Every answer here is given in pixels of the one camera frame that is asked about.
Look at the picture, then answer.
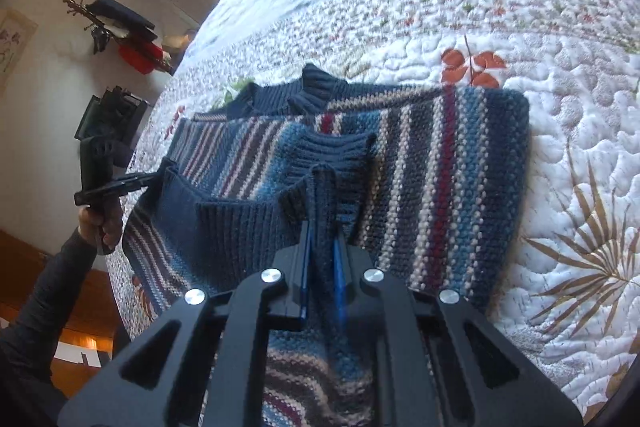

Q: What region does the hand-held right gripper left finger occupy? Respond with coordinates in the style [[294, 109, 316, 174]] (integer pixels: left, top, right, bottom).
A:
[[57, 221, 318, 427]]

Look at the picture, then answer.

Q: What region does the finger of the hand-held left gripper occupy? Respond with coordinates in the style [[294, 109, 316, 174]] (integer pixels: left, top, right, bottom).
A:
[[74, 173, 159, 208]]

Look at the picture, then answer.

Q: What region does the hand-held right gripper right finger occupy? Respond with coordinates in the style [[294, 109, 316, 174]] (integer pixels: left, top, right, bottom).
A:
[[332, 232, 584, 427]]

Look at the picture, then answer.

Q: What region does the blue striped knit sweater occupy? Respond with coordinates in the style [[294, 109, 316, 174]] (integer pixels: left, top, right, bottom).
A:
[[121, 63, 531, 427]]

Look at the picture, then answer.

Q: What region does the person's left forearm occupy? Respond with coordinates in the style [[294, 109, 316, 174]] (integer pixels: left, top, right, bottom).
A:
[[0, 227, 103, 408]]

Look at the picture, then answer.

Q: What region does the person's left hand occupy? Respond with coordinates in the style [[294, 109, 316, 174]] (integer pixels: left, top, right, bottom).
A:
[[79, 196, 125, 254]]

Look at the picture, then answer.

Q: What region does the red hanging garment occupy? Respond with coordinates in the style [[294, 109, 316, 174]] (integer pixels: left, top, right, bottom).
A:
[[117, 43, 174, 76]]

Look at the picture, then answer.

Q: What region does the dark hanging garment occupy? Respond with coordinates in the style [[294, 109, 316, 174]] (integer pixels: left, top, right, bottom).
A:
[[90, 0, 158, 42]]

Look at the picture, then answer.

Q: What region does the wooden coat rack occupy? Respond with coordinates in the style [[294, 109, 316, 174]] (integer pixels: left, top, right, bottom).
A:
[[62, 0, 176, 76]]

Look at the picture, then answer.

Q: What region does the floral quilted blanket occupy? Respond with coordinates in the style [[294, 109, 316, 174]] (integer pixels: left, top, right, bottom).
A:
[[105, 0, 640, 427]]

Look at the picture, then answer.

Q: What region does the framed wall picture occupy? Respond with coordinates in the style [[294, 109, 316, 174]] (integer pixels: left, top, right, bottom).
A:
[[0, 7, 40, 95]]

